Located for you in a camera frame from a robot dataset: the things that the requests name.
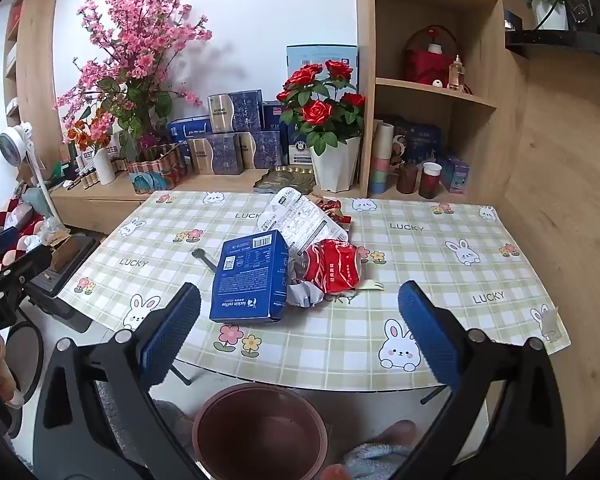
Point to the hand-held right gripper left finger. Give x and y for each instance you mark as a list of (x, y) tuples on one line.
[(172, 325)]

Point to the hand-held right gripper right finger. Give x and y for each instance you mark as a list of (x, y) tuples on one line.
[(427, 330)]

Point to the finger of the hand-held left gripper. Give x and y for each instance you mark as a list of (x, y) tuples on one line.
[(27, 262), (0, 238)]

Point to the cream plastic fork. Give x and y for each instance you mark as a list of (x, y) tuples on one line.
[(377, 285)]

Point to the blue coffee box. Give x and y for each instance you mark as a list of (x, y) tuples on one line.
[(250, 280)]

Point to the red snack bag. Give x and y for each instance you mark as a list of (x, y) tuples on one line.
[(332, 265)]

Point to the brown trash bin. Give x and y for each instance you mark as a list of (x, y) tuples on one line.
[(260, 435)]

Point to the white printed wrapper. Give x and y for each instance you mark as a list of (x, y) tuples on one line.
[(300, 220)]

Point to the red checked blanket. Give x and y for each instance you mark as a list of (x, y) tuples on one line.
[(5, 215)]

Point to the black box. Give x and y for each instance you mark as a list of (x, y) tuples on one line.
[(75, 290)]

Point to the wooden sideboard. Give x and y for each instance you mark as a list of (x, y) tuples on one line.
[(95, 205)]

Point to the white desk fan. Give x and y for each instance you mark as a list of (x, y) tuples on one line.
[(15, 142)]

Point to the plaid bunny tablecloth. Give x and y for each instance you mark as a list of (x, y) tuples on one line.
[(330, 340)]

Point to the row of small dropper bottles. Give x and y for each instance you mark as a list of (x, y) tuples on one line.
[(87, 178)]

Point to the orange flowers white vase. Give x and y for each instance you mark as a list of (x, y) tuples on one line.
[(104, 165)]

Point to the red cup white liner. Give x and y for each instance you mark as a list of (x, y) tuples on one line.
[(430, 182)]

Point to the brown cup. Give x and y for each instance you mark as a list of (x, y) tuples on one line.
[(407, 179)]

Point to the striped copper planter box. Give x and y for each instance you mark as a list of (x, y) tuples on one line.
[(155, 172)]

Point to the small blue box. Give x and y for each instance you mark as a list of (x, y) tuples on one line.
[(455, 175)]

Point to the stack of pastel cups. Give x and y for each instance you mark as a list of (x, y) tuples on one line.
[(381, 160)]

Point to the gold leaf tray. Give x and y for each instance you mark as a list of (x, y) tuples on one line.
[(280, 180)]

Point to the wooden bookshelf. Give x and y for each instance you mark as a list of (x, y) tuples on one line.
[(35, 60)]

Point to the dark blue illustrated box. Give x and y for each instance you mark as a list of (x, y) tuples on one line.
[(420, 140)]

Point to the red rose plant white pot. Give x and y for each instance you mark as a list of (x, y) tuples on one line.
[(332, 165)]

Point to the blue flat box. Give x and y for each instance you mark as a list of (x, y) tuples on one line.
[(190, 130)]

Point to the navy box round emblem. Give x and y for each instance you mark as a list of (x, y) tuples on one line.
[(300, 150)]

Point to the dark blue carton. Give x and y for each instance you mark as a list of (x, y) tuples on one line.
[(272, 117)]

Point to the pink blossom arrangement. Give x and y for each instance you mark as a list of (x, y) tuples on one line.
[(140, 50)]

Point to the perfume bottle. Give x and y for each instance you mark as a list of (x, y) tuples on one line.
[(456, 76)]

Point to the red teapot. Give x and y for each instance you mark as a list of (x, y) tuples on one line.
[(425, 65)]

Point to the large light blue box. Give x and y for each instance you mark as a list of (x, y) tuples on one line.
[(310, 55)]

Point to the wooden shelf unit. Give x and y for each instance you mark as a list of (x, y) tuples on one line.
[(365, 35)]

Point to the black tv stand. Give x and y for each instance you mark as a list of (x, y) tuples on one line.
[(570, 42)]

